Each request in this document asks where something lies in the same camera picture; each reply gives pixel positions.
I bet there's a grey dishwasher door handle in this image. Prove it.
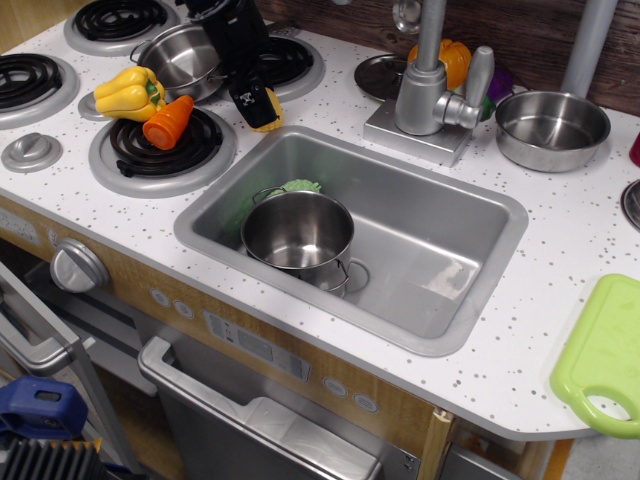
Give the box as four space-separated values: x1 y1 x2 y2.
138 336 384 479

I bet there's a back right stove burner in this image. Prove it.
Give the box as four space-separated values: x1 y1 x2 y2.
213 32 327 106

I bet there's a steel pot in sink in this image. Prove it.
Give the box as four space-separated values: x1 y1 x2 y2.
240 187 369 297

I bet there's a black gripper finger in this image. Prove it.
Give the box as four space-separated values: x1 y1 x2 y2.
229 70 267 126

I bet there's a grey toy faucet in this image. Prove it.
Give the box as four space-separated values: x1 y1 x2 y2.
363 0 495 167

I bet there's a round lid at right edge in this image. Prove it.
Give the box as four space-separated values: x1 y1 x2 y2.
620 180 640 230

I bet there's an orange toy carrot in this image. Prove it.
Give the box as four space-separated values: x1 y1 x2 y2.
142 95 195 150

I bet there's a back left stove burner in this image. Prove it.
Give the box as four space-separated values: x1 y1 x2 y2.
63 0 179 57

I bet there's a grey knob on countertop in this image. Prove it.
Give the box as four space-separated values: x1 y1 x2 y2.
1 132 62 173

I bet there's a front left stove burner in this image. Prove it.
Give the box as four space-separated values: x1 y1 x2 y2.
1 53 80 130

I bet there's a grey oven door handle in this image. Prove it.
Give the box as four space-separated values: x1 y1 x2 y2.
1 266 86 377

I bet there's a dark round pot lid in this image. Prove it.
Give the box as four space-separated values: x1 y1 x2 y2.
354 54 407 101

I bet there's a purple toy eggplant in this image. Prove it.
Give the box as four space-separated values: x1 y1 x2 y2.
480 67 514 122

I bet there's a blue clamp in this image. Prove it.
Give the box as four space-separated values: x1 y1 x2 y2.
1 376 88 440

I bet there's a yellow toy corn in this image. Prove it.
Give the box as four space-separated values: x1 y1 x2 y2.
248 87 284 133

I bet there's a grey vertical pole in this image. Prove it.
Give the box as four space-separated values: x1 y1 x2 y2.
560 0 618 98

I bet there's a grey oven dial knob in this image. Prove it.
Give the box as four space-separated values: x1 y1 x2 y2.
50 238 111 293

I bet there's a steel pot on stove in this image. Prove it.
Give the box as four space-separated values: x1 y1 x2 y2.
130 23 226 102

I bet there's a yellow toy bell pepper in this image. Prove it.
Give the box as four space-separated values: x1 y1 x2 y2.
93 66 167 123

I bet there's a stove burner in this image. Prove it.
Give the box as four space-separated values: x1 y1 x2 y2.
89 108 237 199
63 0 179 57
213 32 327 106
1 53 80 130

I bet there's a green toy lettuce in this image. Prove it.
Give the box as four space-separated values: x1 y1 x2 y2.
223 178 325 239

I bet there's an orange toy pepper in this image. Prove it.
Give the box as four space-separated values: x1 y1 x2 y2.
438 39 472 91

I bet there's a front right stove burner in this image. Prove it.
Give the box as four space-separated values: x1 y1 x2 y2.
89 108 237 199

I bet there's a grey plastic sink basin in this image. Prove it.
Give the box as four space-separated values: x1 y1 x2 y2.
174 126 528 357

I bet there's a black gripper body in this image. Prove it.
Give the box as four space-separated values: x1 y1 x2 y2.
187 0 268 79

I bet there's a steel ladle spoon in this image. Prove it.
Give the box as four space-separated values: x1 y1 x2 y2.
392 0 422 35

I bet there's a red object at edge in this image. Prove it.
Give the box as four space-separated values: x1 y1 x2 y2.
629 134 640 166

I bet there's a green plastic cutting board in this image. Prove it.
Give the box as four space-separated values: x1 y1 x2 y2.
550 274 639 439

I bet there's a steel bowl right of faucet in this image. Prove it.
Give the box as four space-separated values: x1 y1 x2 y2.
495 91 611 173

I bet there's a grey knob between burners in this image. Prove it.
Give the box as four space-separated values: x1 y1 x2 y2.
77 93 111 122

